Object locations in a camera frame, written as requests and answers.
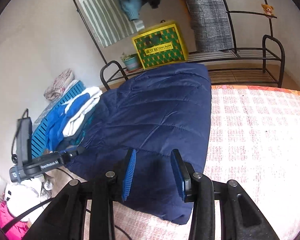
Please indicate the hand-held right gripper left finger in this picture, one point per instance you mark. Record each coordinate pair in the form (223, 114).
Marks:
(130, 172)

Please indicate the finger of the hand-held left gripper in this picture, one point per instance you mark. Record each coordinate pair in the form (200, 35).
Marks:
(75, 152)

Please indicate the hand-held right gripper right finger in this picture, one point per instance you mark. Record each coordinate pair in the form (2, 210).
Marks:
(177, 172)

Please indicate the navy puffer jacket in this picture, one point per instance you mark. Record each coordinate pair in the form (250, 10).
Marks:
(152, 110)

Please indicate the black metal clothes rack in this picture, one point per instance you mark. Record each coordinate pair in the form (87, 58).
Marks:
(240, 55)

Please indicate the folded dark teal garment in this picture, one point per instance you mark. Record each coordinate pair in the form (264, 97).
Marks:
(77, 137)

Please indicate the blue slatted plastic crate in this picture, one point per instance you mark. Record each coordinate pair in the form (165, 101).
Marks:
(39, 140)

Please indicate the blue and white jacket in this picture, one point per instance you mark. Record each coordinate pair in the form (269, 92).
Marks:
(75, 110)

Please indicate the folded floral quilt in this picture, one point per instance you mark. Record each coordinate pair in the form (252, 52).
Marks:
(58, 85)

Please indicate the pink garment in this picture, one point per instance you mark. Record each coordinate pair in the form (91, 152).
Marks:
(7, 222)

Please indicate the pink checkered blanket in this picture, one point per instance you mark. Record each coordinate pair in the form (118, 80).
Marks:
(252, 135)

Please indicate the small potted plant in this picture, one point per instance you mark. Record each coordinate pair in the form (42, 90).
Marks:
(131, 62)

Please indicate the orange bed sheet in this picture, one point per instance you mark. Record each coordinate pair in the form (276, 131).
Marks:
(260, 88)

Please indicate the yellow green patterned box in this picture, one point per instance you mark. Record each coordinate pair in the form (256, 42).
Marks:
(160, 46)

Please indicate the white green striped cloth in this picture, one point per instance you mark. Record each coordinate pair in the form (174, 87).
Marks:
(102, 12)

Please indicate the light teal denim jacket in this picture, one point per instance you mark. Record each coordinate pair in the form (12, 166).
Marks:
(131, 7)

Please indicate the grey plaid coat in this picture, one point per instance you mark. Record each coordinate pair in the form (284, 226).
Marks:
(207, 17)

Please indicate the small brown teddy bear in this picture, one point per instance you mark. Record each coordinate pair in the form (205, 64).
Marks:
(267, 8)

